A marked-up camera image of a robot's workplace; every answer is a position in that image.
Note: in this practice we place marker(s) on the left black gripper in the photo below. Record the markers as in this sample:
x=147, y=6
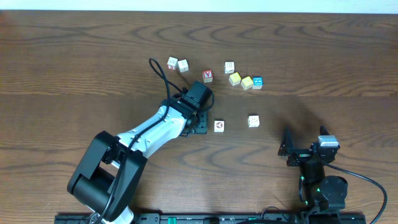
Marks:
x=204, y=131

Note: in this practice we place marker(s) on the yellow block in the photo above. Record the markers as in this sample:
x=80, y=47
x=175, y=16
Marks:
x=247, y=83
x=235, y=79

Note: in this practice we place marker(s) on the white block orange print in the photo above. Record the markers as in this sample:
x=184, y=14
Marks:
x=253, y=121

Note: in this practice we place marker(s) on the plain white letter block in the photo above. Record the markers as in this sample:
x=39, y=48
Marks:
x=183, y=65

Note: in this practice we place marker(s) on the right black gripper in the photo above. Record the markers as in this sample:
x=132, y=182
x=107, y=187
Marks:
x=288, y=148

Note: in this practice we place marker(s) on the yellow block right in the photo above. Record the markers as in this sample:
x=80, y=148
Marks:
x=247, y=83

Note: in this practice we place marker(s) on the red V letter block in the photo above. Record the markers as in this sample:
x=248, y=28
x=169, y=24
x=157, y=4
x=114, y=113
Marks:
x=207, y=76

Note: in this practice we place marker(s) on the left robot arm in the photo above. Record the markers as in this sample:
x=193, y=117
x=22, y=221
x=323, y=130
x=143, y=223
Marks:
x=107, y=176

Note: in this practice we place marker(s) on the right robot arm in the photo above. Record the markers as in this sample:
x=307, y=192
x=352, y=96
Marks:
x=319, y=191

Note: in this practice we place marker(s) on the white block red globe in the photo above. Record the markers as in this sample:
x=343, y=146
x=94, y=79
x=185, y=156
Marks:
x=219, y=126

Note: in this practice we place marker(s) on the white block red side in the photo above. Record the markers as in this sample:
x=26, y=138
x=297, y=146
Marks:
x=172, y=63

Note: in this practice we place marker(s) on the yellow block left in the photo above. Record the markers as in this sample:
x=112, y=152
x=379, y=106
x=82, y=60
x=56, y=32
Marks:
x=235, y=79

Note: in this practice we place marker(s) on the white block black print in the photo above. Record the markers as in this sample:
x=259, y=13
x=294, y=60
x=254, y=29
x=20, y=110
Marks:
x=229, y=67

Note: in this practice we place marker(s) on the blue picture block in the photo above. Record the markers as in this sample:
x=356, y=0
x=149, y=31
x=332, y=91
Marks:
x=258, y=83

